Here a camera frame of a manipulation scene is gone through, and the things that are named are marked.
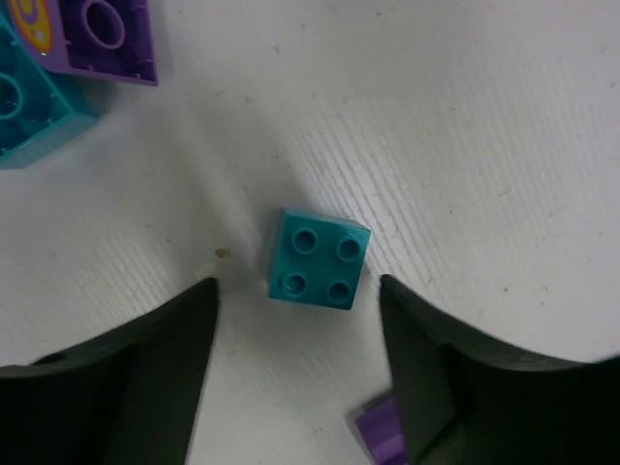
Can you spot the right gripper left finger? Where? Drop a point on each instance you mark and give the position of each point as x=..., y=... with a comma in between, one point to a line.
x=127, y=396

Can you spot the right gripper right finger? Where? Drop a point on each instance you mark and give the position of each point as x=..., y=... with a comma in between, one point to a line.
x=466, y=397

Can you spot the purple square lego brick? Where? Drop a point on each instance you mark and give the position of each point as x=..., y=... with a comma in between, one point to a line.
x=379, y=427

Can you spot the small teal lego brick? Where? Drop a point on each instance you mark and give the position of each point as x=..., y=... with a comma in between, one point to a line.
x=317, y=259

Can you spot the teal two-by-three lego brick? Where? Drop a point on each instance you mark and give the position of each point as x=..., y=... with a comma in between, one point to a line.
x=40, y=111

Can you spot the purple orange flat lego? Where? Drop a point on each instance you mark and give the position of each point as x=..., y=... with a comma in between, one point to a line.
x=101, y=39

